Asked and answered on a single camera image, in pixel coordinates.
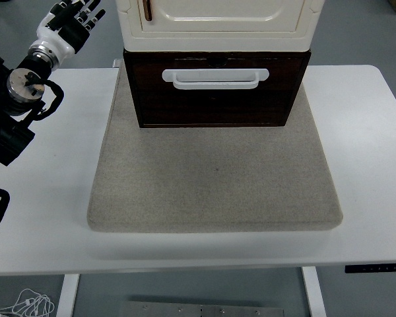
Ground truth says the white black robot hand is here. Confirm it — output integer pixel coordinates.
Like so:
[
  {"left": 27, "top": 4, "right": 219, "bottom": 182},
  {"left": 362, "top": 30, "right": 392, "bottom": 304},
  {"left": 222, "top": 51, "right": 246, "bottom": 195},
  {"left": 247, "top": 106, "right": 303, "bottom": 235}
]
[{"left": 35, "top": 0, "right": 107, "bottom": 56}]

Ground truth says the white drawer handle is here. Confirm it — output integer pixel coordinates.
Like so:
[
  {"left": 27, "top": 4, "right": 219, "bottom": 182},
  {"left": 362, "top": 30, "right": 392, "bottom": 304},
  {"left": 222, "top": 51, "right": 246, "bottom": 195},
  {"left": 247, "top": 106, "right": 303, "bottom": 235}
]
[{"left": 162, "top": 68, "right": 271, "bottom": 90}]

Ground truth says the dark wooden drawer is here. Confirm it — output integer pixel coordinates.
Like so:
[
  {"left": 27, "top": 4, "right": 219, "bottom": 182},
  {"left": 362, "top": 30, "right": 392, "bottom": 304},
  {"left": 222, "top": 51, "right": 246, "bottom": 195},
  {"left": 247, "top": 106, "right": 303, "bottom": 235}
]
[{"left": 129, "top": 54, "right": 307, "bottom": 128}]

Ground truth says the dark wooden drawer case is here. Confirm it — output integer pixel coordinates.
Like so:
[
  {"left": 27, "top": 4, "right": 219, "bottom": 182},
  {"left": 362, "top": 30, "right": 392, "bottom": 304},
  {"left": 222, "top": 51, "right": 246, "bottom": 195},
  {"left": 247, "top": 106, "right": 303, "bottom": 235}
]
[{"left": 123, "top": 48, "right": 312, "bottom": 129}]

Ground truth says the cream plastic cabinet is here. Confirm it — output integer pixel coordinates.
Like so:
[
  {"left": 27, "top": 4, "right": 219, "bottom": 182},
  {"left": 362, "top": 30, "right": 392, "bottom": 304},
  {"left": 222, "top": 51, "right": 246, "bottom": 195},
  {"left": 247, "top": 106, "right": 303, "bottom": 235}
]
[{"left": 117, "top": 0, "right": 325, "bottom": 53}]

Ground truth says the cream cabinet door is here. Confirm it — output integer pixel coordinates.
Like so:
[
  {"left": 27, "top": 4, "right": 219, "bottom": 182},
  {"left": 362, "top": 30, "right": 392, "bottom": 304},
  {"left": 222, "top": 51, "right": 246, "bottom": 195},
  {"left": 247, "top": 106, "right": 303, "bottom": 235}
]
[{"left": 137, "top": 0, "right": 306, "bottom": 33}]

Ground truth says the grey felt mat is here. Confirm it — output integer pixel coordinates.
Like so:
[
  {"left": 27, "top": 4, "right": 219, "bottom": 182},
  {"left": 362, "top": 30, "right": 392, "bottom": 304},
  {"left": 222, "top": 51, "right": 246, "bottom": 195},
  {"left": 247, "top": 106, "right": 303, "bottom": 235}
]
[{"left": 86, "top": 64, "right": 345, "bottom": 234}]

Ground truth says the white table leg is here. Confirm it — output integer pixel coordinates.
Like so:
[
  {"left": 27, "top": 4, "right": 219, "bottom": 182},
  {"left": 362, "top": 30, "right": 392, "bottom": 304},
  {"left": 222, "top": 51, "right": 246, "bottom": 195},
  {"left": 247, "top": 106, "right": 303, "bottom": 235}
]
[
  {"left": 55, "top": 273, "right": 81, "bottom": 317},
  {"left": 301, "top": 266, "right": 327, "bottom": 317}
]

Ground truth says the black table control panel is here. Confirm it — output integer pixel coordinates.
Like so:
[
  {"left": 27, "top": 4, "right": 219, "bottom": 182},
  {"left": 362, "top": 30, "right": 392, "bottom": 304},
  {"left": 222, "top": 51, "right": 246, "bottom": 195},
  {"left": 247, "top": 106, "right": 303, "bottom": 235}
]
[{"left": 345, "top": 262, "right": 396, "bottom": 274}]

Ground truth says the brown cabinet door handle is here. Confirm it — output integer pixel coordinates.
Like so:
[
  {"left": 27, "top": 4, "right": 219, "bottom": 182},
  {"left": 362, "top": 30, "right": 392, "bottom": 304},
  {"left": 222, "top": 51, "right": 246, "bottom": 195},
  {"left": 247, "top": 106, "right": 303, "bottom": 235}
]
[{"left": 141, "top": 0, "right": 153, "bottom": 22}]

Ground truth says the white cable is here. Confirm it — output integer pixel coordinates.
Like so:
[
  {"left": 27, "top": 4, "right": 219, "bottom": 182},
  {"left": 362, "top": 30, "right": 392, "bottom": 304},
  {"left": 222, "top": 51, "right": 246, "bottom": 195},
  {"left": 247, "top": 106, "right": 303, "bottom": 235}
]
[{"left": 0, "top": 287, "right": 56, "bottom": 317}]

